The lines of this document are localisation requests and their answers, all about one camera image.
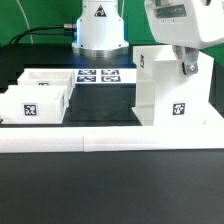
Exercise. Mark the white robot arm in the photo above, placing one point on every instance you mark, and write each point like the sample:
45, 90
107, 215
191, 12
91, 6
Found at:
100, 30

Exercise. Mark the white marker tag sheet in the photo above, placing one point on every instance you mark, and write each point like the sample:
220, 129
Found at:
105, 76

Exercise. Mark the white drawer cabinet frame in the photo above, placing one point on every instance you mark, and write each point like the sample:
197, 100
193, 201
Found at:
165, 96

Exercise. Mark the white drawer box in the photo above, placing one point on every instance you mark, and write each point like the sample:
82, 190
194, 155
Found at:
49, 77
22, 104

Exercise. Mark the white front drawer box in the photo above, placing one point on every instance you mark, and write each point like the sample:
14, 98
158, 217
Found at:
22, 104

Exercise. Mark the white L-shaped border wall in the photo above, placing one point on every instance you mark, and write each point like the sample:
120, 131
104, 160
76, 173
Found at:
208, 135

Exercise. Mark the white rear drawer box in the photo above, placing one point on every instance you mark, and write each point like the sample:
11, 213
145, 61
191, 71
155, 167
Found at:
49, 77

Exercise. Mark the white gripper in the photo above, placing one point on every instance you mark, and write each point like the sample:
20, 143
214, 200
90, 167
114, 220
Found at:
189, 23

